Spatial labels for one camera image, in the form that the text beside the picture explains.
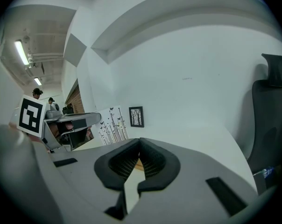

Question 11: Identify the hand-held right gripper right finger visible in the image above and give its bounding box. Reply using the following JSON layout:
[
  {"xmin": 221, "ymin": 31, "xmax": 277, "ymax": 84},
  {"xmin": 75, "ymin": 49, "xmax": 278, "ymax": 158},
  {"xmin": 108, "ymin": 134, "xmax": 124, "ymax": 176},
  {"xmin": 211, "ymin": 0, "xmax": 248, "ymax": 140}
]
[{"xmin": 127, "ymin": 137, "xmax": 259, "ymax": 224}]

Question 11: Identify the clear water bottle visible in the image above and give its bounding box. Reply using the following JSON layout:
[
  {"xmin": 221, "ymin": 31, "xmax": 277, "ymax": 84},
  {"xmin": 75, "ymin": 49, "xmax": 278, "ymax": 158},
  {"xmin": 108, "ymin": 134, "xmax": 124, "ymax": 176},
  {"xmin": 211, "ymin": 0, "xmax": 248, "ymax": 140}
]
[{"xmin": 259, "ymin": 166, "xmax": 276, "ymax": 180}]

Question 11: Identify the white table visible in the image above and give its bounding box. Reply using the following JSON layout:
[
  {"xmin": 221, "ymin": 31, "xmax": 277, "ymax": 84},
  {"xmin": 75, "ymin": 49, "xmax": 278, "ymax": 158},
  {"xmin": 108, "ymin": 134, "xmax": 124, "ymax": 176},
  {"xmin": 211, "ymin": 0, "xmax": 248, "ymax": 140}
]
[{"xmin": 73, "ymin": 122, "xmax": 259, "ymax": 196}]

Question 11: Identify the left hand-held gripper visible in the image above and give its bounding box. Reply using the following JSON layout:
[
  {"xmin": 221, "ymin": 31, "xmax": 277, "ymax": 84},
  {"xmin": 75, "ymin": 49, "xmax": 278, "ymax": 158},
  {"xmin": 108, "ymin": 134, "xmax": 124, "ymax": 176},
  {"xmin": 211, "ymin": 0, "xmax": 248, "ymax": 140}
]
[{"xmin": 16, "ymin": 94, "xmax": 102, "ymax": 152}]

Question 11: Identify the black picture frame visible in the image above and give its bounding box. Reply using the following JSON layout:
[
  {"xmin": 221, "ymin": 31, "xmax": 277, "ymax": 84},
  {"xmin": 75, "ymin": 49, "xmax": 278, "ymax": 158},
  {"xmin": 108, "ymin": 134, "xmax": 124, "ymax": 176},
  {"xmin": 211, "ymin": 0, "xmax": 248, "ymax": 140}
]
[{"xmin": 128, "ymin": 106, "xmax": 145, "ymax": 128}]

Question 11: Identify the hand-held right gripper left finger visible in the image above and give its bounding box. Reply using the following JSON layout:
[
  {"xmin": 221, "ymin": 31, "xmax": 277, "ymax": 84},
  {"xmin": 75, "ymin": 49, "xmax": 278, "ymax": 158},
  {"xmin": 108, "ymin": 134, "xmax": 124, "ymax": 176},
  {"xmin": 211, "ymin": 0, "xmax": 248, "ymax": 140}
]
[{"xmin": 33, "ymin": 137, "xmax": 140, "ymax": 224}]

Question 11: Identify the black mesh office chair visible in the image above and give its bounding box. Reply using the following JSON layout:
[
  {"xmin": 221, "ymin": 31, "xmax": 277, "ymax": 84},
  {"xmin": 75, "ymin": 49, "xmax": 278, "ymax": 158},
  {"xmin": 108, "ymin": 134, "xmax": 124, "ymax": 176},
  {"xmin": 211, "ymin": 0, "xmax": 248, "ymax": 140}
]
[
  {"xmin": 62, "ymin": 103, "xmax": 75, "ymax": 115},
  {"xmin": 247, "ymin": 53, "xmax": 282, "ymax": 196}
]

